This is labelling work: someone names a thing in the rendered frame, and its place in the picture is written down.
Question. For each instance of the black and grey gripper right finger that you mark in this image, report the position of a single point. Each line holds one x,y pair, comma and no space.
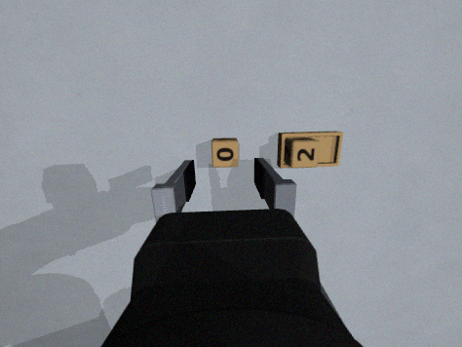
278,193

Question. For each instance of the tan shallow rectangular tray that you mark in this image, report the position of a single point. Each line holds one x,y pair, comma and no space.
330,147

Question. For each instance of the tan wooden cube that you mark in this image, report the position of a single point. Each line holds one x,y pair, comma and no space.
301,152
225,152

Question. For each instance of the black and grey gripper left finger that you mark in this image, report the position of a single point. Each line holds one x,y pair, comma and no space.
171,196

